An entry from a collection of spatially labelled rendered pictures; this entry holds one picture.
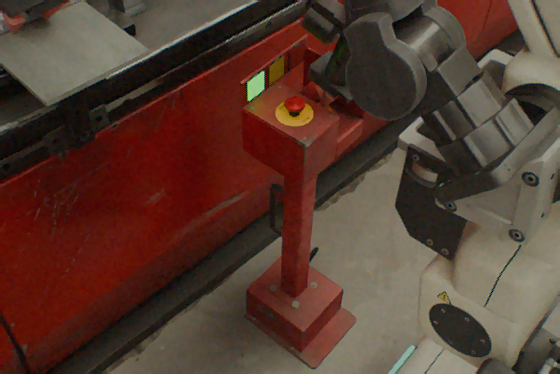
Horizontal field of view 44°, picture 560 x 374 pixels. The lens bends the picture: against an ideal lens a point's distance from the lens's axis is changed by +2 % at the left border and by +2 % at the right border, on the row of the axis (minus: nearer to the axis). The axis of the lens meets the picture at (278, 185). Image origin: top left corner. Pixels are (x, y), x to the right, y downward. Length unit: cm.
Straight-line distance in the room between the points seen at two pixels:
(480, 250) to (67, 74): 64
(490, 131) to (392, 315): 135
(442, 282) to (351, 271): 98
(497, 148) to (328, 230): 148
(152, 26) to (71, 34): 25
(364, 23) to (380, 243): 151
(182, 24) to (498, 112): 83
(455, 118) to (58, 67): 63
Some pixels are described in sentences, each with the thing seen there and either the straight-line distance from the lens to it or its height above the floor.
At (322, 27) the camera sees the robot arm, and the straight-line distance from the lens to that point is 124.
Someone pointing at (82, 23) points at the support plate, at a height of 100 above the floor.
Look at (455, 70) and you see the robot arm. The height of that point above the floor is 126.
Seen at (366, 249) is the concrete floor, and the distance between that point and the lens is 207.
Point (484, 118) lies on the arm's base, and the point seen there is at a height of 123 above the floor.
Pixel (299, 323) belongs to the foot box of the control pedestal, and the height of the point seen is 12.
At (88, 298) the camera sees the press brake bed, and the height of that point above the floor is 33.
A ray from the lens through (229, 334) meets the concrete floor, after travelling 189.
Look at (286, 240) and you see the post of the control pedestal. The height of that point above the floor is 35.
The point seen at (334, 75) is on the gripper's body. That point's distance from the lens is 128.
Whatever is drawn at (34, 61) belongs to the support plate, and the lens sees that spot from 110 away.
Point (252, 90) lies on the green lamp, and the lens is 130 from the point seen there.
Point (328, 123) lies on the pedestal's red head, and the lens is 128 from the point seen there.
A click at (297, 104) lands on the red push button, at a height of 81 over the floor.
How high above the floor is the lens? 164
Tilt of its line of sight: 48 degrees down
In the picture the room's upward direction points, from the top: 2 degrees clockwise
